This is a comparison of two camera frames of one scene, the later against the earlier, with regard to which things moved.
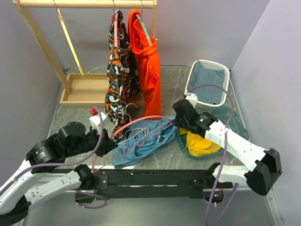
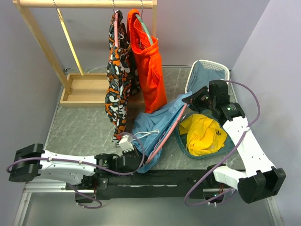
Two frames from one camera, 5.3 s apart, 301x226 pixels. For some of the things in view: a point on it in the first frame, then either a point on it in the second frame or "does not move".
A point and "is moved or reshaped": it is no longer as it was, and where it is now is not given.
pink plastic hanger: (94, 167) -> (180, 117)
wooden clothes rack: (84, 90) does not move
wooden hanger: (68, 38) does not move
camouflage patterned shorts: (123, 83) does not move
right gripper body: (179, 122) -> (201, 100)
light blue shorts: (142, 138) is moved or reshaped
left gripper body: (91, 140) -> (134, 152)
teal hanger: (140, 17) does not move
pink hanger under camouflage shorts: (116, 24) does not move
